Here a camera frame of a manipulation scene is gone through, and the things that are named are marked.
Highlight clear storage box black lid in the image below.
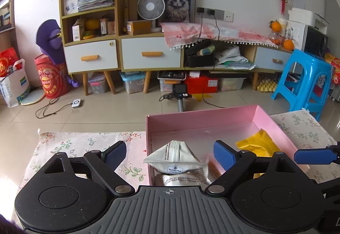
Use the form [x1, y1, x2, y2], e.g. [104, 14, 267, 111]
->
[157, 71, 186, 92]

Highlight floral fabric mat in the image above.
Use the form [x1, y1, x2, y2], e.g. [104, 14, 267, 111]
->
[23, 111, 339, 189]

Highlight wooden bookshelf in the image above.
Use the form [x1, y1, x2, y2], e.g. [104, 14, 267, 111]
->
[0, 0, 16, 35]

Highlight white striped snack packet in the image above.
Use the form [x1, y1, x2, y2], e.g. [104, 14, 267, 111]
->
[143, 140, 208, 175]
[163, 168, 211, 187]

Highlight brown cardboard box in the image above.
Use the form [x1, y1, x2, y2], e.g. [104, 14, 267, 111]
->
[126, 20, 151, 35]

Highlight plain yellow snack bag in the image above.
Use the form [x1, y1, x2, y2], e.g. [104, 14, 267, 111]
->
[235, 128, 282, 157]

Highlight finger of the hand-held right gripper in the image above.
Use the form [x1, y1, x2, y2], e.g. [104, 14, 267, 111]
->
[293, 144, 340, 165]

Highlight small white and brown box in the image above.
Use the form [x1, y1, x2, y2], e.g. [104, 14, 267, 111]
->
[72, 19, 85, 42]

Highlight black floor cable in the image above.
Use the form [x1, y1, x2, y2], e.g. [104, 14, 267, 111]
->
[36, 96, 75, 119]

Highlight pink checkered cloth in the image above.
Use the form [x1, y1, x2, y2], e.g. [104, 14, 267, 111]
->
[159, 22, 279, 50]

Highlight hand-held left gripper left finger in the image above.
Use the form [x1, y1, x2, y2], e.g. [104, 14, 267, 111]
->
[40, 141, 134, 196]

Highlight white round board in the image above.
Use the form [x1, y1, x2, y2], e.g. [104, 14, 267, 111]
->
[21, 90, 46, 106]

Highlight orange fruit with leaves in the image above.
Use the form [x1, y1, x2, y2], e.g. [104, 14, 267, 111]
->
[269, 20, 282, 33]

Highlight black microwave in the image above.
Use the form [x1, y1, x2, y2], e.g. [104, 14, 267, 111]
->
[303, 24, 329, 58]

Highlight red printed drum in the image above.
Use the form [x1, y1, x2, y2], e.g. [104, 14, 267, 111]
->
[34, 54, 71, 99]

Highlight red gift bag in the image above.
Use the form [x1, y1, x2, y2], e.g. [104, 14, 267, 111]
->
[0, 48, 20, 77]

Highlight low wooden drawer cabinet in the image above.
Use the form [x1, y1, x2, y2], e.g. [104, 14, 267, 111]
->
[118, 32, 295, 94]

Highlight stack of papers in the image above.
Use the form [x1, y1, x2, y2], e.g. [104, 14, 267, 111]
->
[76, 0, 115, 13]

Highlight red box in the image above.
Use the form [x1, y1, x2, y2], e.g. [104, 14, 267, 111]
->
[184, 75, 219, 93]

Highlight yellow egg tray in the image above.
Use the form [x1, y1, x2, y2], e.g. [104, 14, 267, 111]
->
[257, 77, 279, 93]

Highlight black camera on tripod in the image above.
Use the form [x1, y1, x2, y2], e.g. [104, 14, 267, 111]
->
[159, 84, 192, 112]

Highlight pink cardboard box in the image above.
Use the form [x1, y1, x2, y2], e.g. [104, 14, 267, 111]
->
[145, 105, 310, 187]

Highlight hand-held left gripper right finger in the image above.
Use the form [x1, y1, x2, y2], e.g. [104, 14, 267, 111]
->
[208, 140, 302, 196]

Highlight glass jar of small oranges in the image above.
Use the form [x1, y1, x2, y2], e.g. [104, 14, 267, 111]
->
[268, 32, 283, 46]

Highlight blue plastic stool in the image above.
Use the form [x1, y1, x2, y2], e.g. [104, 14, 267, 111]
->
[271, 49, 332, 121]

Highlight small white fan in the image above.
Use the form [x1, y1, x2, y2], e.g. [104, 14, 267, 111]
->
[137, 0, 166, 33]

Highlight pile of white papers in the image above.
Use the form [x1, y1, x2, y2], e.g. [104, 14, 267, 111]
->
[215, 45, 256, 70]

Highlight white printer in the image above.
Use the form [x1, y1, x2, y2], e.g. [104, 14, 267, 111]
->
[288, 7, 331, 35]

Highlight white carton box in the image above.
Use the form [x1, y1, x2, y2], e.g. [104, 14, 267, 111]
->
[63, 0, 79, 15]

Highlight black open case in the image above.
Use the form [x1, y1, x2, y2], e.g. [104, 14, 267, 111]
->
[184, 40, 215, 68]

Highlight wide clear storage box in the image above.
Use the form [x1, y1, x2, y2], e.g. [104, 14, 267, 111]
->
[218, 77, 247, 91]

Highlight colourful snack bags pile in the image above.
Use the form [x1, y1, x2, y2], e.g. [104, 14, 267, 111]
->
[324, 54, 340, 102]

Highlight wall power outlets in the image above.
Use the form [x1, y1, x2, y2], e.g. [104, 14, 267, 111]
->
[196, 7, 234, 22]

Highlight clear storage box blue lid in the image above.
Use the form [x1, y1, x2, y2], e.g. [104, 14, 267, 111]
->
[121, 72, 146, 94]

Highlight white shopping bag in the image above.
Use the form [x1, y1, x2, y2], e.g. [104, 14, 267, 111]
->
[0, 59, 31, 107]

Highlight framed cat picture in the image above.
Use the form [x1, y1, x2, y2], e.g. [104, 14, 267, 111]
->
[156, 0, 197, 23]

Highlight tall wooden shelf cabinet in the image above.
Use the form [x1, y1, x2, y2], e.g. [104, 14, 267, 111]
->
[58, 0, 125, 96]

